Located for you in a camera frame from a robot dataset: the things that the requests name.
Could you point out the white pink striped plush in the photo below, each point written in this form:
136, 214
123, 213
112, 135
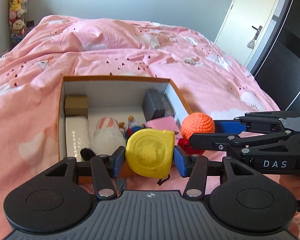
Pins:
107, 138

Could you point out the black door handle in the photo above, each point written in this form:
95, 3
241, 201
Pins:
258, 30

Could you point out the person right hand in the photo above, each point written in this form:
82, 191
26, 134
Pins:
291, 182

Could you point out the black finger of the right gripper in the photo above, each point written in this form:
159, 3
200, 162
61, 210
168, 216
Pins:
210, 141

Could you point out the black wardrobe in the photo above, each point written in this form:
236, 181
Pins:
279, 73

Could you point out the pink quilted wallet pouch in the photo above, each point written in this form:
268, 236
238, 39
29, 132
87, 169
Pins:
165, 123

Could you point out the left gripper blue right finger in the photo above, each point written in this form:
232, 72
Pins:
182, 161

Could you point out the dark grey gift box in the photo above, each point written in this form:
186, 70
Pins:
155, 105

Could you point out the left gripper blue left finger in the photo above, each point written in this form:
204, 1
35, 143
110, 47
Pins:
118, 161

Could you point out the hanging plush toy column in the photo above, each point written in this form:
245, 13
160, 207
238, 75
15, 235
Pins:
17, 14

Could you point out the red crochet piece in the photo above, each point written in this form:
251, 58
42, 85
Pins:
187, 148

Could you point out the small gold cardboard box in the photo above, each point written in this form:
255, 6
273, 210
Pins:
76, 105

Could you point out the penguin and dog plush keychain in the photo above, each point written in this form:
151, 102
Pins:
130, 127

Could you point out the orange cardboard storage box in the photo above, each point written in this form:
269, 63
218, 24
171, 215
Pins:
117, 97

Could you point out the white bedroom door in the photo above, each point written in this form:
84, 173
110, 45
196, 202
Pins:
236, 35

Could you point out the yellow tape measure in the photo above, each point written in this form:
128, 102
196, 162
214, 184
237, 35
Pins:
149, 152

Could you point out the orange crochet carrot ball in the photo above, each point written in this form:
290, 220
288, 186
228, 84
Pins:
197, 123

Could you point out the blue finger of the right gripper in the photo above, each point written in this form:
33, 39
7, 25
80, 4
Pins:
229, 126

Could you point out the pink patterned bed duvet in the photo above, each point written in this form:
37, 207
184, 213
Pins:
31, 78

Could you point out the long white silver box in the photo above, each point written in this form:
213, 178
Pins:
77, 136

